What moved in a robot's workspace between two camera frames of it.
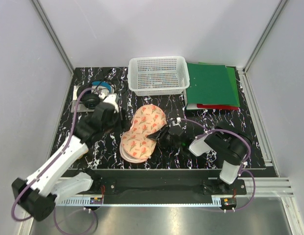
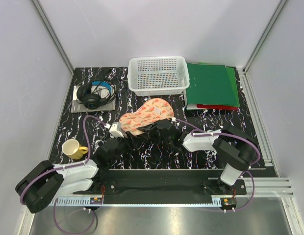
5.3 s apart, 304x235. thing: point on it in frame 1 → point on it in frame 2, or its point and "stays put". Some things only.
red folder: x=216 y=107 stays put
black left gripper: x=122 y=123 → x=130 y=141
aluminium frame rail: x=54 y=37 stays put
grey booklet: x=81 y=106 stays put
